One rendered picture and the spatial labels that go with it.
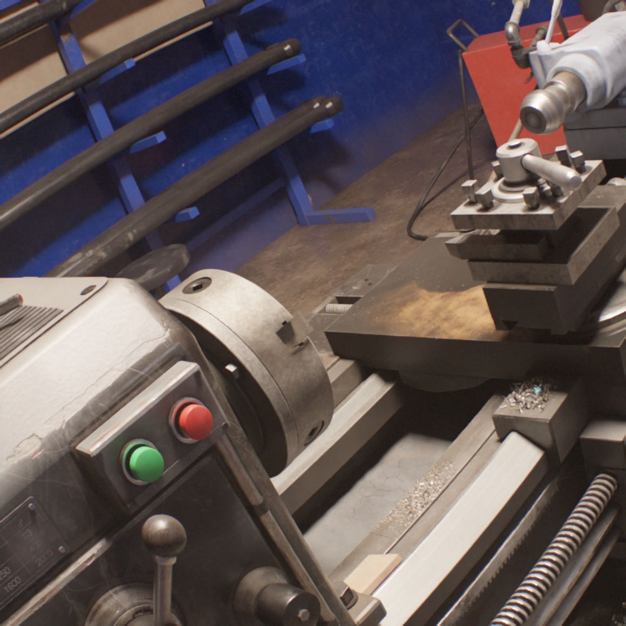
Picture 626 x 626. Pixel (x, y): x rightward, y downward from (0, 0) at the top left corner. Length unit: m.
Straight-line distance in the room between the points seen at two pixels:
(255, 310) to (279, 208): 4.14
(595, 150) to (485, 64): 2.30
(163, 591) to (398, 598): 0.43
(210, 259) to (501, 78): 1.86
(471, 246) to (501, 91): 3.16
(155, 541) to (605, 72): 1.43
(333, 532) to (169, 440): 0.71
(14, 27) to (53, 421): 3.32
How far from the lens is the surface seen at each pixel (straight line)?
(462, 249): 1.16
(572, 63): 1.76
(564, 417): 1.17
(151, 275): 3.26
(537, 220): 1.06
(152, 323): 0.70
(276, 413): 0.95
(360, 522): 1.34
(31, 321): 0.74
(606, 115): 1.95
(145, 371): 0.68
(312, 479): 1.33
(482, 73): 4.27
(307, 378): 0.98
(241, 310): 0.97
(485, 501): 1.10
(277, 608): 0.73
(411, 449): 1.45
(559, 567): 1.14
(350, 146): 5.54
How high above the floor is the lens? 1.53
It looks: 22 degrees down
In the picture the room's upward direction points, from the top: 23 degrees counter-clockwise
